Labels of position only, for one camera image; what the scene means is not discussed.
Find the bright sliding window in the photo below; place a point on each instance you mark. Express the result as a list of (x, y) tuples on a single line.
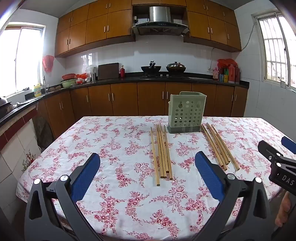
[(23, 60)]

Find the steel range hood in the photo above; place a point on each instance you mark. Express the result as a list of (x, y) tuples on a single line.
[(159, 25)]

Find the metal faucet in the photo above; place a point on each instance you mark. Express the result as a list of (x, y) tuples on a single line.
[(44, 83)]

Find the green basin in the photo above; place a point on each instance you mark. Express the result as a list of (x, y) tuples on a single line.
[(68, 83)]

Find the dark cutting board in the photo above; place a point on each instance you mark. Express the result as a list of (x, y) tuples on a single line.
[(108, 71)]

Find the group of condiment bottles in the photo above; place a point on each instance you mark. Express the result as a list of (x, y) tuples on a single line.
[(227, 74)]

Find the black wok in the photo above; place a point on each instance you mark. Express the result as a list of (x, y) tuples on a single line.
[(150, 69)]

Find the person's right hand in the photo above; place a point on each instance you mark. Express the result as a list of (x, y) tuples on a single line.
[(283, 208)]

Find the wooden chopstick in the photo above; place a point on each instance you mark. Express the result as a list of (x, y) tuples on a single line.
[(154, 155), (164, 148), (168, 153), (162, 151), (224, 147), (211, 146), (215, 147), (159, 150), (217, 143)]

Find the red floral tablecloth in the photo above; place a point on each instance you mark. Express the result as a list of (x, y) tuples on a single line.
[(115, 148)]

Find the dark clay pot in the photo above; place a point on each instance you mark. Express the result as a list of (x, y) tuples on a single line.
[(5, 105)]

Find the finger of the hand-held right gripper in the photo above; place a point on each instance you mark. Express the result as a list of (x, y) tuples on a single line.
[(290, 144), (268, 150)]

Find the yellow detergent bottle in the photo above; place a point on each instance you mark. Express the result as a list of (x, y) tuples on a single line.
[(37, 90)]

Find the green perforated utensil holder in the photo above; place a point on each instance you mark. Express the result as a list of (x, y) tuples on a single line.
[(185, 97)]

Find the red basin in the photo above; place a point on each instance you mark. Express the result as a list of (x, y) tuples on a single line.
[(68, 76)]

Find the wooden lower cabinets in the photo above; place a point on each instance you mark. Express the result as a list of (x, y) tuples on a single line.
[(124, 99)]

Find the red bottle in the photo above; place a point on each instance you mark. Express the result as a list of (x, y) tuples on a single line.
[(122, 73)]

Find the barred window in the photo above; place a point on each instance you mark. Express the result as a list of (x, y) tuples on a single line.
[(272, 46)]

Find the metal canister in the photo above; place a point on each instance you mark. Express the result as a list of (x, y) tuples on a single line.
[(93, 77)]

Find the black kitchen countertop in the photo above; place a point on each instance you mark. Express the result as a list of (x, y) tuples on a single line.
[(185, 80)]

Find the lidded wok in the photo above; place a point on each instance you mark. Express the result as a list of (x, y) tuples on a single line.
[(175, 67)]

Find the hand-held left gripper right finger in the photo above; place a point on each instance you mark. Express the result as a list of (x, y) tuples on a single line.
[(208, 176)]

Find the red and white plastic bag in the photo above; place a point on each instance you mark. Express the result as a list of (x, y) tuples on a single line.
[(81, 78)]

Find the gas stove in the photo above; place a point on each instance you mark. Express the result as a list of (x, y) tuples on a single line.
[(164, 75)]

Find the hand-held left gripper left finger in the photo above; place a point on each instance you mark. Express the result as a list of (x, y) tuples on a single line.
[(89, 172)]

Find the dark patterned cloth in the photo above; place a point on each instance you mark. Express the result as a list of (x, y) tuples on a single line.
[(42, 132)]

